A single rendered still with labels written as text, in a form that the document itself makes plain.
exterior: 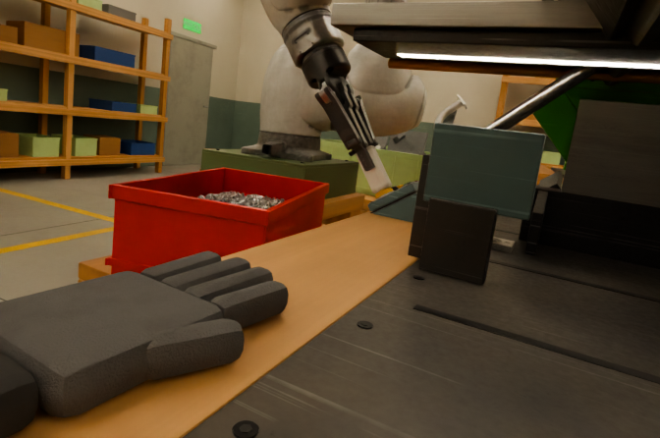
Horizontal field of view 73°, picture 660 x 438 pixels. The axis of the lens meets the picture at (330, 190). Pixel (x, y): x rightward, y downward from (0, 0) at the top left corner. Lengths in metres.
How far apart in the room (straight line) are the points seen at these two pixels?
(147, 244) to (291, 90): 0.57
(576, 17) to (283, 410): 0.30
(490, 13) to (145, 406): 0.33
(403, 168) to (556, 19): 1.24
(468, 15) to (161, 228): 0.42
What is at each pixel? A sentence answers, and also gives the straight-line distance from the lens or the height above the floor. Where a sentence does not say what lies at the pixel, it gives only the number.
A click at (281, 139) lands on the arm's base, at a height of 0.98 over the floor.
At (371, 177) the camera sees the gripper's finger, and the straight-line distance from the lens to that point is 0.69.
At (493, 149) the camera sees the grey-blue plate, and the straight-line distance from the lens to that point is 0.42.
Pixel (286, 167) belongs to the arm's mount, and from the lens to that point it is 0.97.
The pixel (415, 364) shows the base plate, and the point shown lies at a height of 0.90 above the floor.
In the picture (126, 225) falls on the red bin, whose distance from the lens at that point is 0.62.
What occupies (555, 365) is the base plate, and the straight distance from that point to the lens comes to 0.32.
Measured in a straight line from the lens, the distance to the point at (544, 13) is 0.37.
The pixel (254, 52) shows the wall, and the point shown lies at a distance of 9.21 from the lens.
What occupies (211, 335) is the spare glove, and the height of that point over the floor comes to 0.92.
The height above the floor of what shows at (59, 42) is 1.54.
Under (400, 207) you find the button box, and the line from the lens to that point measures 0.67.
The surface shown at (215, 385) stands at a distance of 0.23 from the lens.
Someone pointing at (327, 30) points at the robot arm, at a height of 1.17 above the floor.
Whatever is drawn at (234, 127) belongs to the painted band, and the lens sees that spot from 9.32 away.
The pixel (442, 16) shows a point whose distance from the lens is 0.38.
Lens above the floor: 1.03
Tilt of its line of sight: 8 degrees down
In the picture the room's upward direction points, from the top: 7 degrees clockwise
